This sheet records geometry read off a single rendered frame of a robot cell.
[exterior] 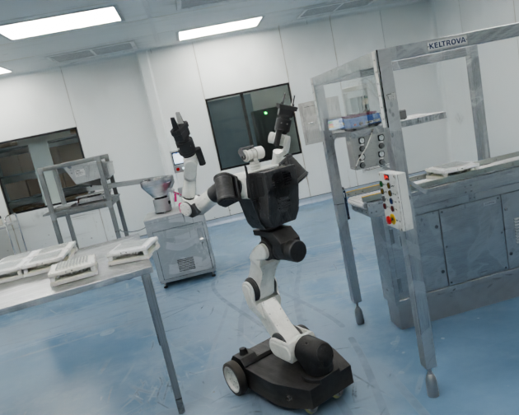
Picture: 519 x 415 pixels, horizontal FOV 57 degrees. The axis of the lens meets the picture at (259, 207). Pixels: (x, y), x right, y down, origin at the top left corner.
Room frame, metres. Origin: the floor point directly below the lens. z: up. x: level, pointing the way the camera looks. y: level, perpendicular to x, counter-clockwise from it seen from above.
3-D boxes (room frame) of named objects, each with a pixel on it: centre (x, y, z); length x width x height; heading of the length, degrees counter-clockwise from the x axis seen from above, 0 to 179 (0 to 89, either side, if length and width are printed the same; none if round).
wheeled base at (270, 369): (2.52, -0.01, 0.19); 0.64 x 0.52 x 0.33; 33
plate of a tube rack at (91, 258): (2.62, 1.09, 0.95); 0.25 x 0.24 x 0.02; 16
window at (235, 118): (7.85, -0.19, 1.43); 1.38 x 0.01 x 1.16; 97
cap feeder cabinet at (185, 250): (5.15, 0.92, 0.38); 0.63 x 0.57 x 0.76; 97
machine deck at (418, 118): (3.04, -0.89, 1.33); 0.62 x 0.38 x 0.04; 98
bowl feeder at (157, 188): (5.20, 0.97, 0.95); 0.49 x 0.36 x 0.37; 97
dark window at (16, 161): (7.47, 3.16, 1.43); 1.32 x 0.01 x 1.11; 97
